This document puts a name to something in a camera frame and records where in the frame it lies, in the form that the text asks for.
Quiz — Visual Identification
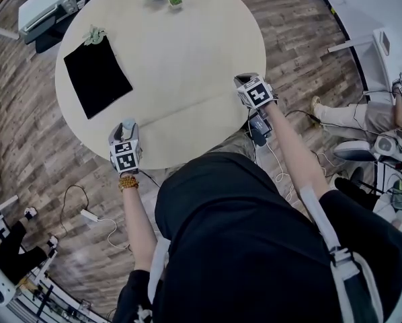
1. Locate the white backpack strap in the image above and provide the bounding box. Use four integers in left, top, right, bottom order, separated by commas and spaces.
299, 184, 385, 323
146, 236, 172, 305

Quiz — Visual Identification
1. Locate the black small screen device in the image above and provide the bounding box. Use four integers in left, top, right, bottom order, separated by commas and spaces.
249, 112, 273, 145

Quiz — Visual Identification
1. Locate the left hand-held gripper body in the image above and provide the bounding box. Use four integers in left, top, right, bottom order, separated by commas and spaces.
108, 139, 144, 175

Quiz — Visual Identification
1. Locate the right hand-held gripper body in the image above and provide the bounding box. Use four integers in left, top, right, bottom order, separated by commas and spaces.
236, 77, 279, 110

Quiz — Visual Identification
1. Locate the white power strip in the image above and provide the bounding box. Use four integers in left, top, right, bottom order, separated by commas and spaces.
79, 209, 99, 222

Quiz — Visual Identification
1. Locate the person's right forearm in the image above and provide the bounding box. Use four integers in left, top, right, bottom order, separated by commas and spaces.
264, 102, 330, 202

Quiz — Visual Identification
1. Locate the wooden bead bracelet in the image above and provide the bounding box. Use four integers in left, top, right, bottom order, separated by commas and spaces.
118, 175, 140, 192

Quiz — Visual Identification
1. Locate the white side desk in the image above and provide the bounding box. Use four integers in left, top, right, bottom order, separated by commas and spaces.
327, 27, 402, 90

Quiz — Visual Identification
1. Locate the small leafy potted plant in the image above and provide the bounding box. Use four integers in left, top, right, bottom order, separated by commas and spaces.
81, 24, 107, 46

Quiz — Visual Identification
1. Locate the white floor cable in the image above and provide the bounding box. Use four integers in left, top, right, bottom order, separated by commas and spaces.
95, 215, 131, 250

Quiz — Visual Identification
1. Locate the black cloth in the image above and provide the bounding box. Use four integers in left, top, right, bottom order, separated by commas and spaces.
63, 34, 134, 120

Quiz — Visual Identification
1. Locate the small white round object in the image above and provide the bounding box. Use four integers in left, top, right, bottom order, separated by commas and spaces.
121, 89, 241, 141

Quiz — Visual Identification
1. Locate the black floor cable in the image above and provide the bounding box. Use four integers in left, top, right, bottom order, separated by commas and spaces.
59, 184, 91, 240

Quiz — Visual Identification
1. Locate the person's black shirt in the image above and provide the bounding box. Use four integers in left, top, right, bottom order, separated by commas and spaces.
112, 151, 402, 323

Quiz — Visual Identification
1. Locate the person's left forearm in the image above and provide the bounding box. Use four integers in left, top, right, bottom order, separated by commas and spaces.
119, 172, 161, 273

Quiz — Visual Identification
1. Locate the white countertop oven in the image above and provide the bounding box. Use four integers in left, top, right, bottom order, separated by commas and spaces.
17, 0, 79, 35

